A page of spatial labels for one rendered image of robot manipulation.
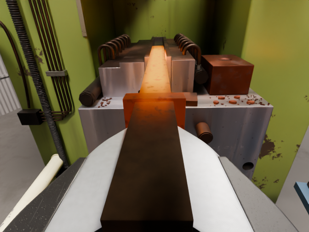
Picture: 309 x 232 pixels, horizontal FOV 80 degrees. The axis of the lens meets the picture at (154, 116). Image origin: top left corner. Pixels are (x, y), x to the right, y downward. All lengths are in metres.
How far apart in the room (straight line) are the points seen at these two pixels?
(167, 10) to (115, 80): 0.52
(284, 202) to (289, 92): 1.00
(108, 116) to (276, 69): 0.47
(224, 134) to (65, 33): 0.47
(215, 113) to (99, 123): 0.23
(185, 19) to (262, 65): 0.40
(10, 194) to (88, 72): 1.31
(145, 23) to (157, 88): 0.70
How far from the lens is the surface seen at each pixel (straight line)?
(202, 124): 0.37
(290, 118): 0.73
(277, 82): 0.65
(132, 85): 0.41
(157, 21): 0.86
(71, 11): 0.57
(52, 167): 0.72
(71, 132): 0.70
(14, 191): 1.74
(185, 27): 0.87
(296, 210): 1.55
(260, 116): 0.42
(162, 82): 0.19
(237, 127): 0.41
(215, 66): 0.41
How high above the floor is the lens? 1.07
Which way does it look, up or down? 28 degrees down
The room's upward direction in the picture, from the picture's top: 2 degrees counter-clockwise
